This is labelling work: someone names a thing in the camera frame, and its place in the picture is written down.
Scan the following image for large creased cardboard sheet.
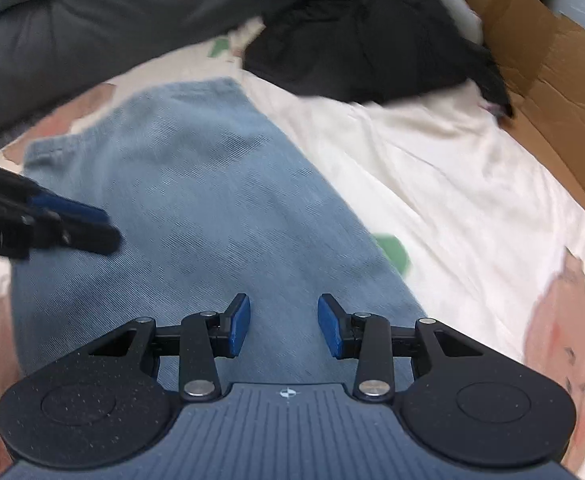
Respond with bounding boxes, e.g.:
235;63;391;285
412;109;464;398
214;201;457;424
443;0;585;241

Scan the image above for grey fuzzy blanket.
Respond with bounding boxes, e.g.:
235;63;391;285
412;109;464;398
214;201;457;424
0;110;53;153

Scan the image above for black clothes pile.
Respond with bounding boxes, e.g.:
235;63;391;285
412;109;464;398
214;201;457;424
242;0;516;118

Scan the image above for dark grey pillow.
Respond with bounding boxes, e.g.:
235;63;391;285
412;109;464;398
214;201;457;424
0;0;353;141

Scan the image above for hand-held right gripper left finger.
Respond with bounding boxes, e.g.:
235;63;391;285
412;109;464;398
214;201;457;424
85;293;250;402

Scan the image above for blue jeans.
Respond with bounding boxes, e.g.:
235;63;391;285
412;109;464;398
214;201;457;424
10;77;428;396

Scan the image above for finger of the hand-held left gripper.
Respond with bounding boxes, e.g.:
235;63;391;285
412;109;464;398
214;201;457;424
20;211;123;257
0;157;112;227

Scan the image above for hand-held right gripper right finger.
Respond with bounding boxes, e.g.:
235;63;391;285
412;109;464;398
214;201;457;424
317;293;488;403

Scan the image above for bear print cream bedsheet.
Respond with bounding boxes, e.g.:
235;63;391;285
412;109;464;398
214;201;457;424
0;15;585;480

